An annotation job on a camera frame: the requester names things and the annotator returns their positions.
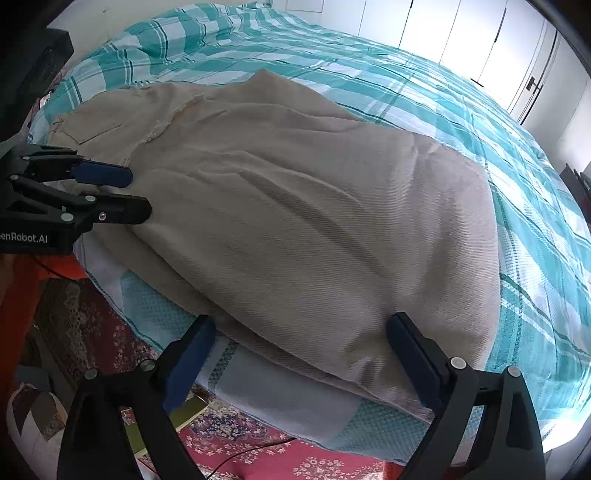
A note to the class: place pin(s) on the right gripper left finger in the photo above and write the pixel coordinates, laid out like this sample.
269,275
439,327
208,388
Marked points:
95,443

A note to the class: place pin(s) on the black door handle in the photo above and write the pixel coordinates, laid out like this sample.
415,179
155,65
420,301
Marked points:
534,85

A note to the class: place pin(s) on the beige pants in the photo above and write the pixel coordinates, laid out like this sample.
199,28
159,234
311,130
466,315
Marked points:
298,226

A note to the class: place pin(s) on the teal plaid bed sheet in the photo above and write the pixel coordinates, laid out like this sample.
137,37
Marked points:
544,326

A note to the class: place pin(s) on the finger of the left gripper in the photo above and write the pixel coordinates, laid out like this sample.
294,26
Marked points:
44,163
37,205

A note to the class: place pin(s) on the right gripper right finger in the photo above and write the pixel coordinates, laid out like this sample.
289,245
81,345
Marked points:
508,443

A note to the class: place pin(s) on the white wardrobe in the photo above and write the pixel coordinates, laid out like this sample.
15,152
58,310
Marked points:
496,45

